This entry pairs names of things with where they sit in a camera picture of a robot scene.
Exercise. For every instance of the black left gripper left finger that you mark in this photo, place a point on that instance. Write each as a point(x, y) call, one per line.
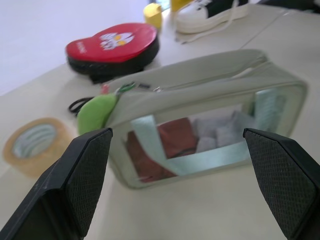
point(65, 185)

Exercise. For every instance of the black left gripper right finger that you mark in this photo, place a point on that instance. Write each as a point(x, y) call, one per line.
point(287, 182)

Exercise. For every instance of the beige clear-window pouch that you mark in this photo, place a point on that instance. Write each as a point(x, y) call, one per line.
point(200, 110)

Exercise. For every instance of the tan packing tape roll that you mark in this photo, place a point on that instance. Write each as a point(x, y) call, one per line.
point(35, 145)

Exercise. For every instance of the green plush charm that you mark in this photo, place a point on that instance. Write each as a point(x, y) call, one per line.
point(93, 112)

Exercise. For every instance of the red and black boxing pad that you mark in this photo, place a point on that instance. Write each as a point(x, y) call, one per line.
point(112, 50)

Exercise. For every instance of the white and black sneaker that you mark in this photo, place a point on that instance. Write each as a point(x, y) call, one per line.
point(212, 15)

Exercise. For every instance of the yellow plastic container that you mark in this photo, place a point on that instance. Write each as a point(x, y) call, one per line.
point(153, 15)

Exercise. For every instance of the yellow object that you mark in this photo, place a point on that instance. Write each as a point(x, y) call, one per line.
point(178, 4)

